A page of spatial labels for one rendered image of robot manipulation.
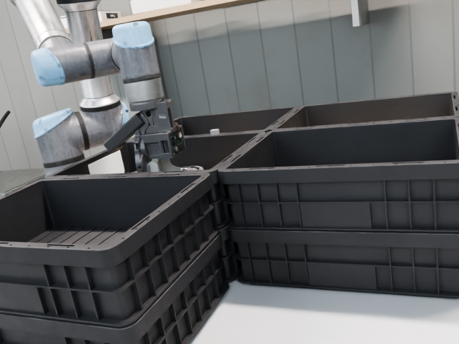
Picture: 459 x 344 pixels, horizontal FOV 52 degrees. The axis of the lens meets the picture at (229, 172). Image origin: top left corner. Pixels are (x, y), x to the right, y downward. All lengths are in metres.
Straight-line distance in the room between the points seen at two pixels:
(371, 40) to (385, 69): 0.19
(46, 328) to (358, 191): 0.50
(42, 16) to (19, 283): 0.62
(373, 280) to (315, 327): 0.13
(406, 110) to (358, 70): 1.73
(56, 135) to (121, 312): 0.83
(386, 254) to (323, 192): 0.14
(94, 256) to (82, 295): 0.08
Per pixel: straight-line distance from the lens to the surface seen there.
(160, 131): 0.97
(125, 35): 0.95
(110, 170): 1.20
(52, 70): 1.02
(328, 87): 3.07
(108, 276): 0.63
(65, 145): 1.40
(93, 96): 1.41
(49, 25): 1.11
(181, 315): 0.75
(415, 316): 0.81
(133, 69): 0.95
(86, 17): 1.37
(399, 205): 0.78
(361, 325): 0.79
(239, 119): 1.42
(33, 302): 0.73
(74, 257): 0.63
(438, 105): 1.31
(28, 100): 4.22
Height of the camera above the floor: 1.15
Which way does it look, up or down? 16 degrees down
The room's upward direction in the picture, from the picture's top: 9 degrees counter-clockwise
